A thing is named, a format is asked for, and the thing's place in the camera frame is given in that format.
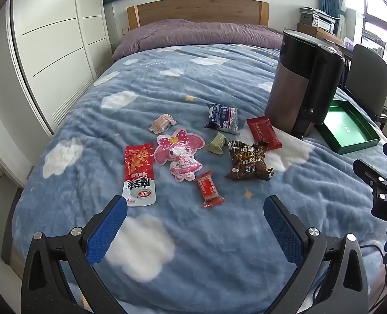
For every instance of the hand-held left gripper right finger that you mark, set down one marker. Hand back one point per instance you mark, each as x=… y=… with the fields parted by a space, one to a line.
x=283 y=232

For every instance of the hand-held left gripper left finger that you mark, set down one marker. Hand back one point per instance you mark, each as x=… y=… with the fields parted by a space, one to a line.
x=106 y=232

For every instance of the green tray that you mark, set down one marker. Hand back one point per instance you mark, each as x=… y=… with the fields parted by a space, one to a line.
x=347 y=127

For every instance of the long red snack packet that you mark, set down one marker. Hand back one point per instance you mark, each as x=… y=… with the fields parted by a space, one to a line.
x=139 y=175

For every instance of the brown crinkled snack packet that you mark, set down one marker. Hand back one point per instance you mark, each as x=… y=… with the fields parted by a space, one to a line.
x=247 y=162

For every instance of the small red candy packet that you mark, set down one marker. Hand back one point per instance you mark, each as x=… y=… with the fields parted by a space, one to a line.
x=209 y=188

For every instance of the dark red packet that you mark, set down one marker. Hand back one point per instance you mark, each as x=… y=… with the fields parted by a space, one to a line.
x=264 y=132

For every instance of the pink cartoon character packet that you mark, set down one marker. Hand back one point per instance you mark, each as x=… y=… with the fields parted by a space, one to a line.
x=180 y=153

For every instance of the small green triangular packet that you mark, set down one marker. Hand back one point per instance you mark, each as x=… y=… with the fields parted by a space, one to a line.
x=217 y=143

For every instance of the pink striped candy packet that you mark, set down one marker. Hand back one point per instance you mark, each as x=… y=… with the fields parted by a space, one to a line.
x=162 y=123

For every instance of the blue white snack packet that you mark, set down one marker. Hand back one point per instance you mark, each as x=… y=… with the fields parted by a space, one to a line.
x=222 y=116

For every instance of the grey office chair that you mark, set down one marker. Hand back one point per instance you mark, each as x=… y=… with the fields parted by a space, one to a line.
x=368 y=75

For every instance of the brown black canister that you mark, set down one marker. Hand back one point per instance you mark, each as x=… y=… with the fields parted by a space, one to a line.
x=291 y=81

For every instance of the wooden drawer cabinet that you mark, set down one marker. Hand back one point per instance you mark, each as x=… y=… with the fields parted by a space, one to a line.
x=316 y=34

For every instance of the grey printer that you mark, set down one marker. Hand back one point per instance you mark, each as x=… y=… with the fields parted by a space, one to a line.
x=319 y=19

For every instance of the white wardrobe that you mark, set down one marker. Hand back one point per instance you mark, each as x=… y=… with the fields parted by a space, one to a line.
x=56 y=45

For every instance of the purple pillow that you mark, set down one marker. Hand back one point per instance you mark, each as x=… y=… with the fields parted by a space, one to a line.
x=193 y=34

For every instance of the wooden headboard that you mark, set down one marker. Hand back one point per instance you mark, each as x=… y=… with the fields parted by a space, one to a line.
x=196 y=9

